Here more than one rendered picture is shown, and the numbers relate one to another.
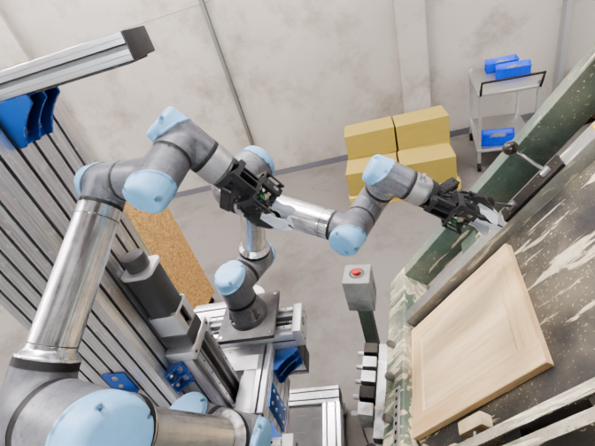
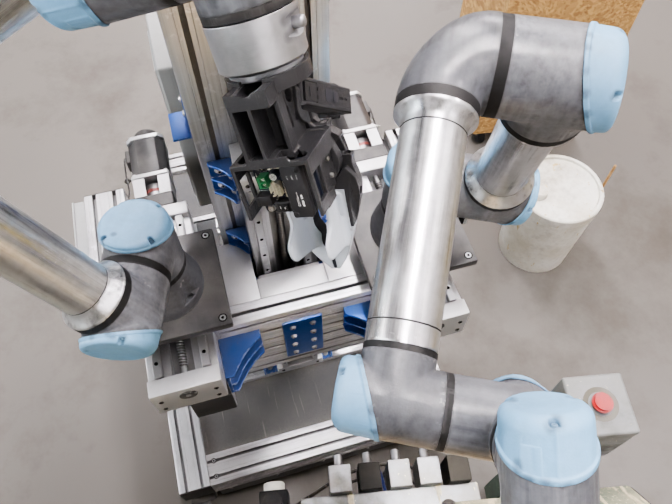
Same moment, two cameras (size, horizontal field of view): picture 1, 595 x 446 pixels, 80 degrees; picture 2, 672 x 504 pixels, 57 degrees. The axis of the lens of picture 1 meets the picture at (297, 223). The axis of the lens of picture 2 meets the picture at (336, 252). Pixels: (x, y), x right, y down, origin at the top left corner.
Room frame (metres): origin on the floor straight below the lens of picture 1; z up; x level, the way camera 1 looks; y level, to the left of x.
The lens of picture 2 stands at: (0.54, -0.26, 2.10)
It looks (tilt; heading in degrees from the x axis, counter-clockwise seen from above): 59 degrees down; 61
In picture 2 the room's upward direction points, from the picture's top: straight up
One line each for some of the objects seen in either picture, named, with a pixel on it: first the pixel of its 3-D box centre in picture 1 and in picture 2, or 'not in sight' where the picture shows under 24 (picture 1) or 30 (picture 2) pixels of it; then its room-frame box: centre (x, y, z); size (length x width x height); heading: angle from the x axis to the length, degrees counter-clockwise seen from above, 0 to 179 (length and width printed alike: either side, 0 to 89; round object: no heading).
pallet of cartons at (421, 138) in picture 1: (397, 157); not in sight; (3.31, -1.20, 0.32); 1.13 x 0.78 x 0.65; 77
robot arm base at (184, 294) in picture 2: not in sight; (158, 274); (0.53, 0.40, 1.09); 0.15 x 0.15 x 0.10
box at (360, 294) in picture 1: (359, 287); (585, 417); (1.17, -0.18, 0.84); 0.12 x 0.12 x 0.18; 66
